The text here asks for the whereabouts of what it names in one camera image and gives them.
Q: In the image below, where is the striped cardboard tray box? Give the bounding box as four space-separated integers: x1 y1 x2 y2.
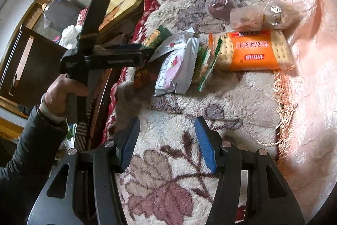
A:
62 99 96 151

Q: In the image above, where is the dark green cracker packet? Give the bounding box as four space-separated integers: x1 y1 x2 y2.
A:
142 25 172 49

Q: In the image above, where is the white pink strawberry packet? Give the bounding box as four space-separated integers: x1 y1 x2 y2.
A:
154 37 199 97

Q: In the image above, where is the white barcode snack packet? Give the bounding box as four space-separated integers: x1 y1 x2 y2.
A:
148 27 195 62

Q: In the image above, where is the orange cracker pack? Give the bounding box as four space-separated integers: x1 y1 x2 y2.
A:
215 30 294 71

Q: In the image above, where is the clear bag of nuts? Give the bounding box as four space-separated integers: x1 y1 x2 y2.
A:
263 0 301 30

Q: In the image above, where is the red snack packet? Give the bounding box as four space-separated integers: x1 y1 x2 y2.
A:
132 65 159 91

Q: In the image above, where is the green rice cracker packet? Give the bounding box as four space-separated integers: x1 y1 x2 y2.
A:
192 37 222 92

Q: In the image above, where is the clear bag red fruit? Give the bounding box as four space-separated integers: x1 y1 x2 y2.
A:
206 0 238 22

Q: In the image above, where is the dark sleeve left forearm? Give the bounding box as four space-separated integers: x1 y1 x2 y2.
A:
1 105 68 224

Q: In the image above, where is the person left hand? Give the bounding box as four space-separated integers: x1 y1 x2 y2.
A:
44 74 88 116

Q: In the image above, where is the white plastic bag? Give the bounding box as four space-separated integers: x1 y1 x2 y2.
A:
59 25 82 50

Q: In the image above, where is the red floral plush blanket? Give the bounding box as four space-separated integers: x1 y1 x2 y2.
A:
103 0 280 224

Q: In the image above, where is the dark wooden chair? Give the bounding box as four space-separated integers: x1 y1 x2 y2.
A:
1 25 66 107

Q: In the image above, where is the yellow top wooden table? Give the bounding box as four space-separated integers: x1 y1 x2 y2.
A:
99 0 143 37

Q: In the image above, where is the pink fringed cloth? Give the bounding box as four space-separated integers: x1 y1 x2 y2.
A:
264 0 336 220

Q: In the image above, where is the clear bag brown snack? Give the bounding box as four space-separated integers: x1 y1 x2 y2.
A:
230 5 264 32

